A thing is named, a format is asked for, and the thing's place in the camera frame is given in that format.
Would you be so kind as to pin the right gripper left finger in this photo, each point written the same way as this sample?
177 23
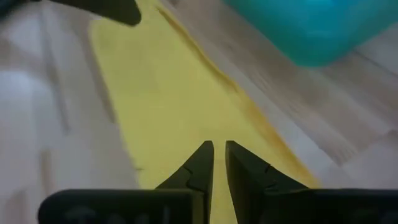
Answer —
202 174

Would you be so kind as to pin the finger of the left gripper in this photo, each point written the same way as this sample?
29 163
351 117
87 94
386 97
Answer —
109 9

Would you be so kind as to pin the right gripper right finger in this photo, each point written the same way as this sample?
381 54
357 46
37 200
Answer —
248 180

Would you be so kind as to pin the yellow microfiber towel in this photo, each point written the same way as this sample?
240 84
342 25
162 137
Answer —
171 93

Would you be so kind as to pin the teal translucent plastic bin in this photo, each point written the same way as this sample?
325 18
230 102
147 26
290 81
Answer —
311 31

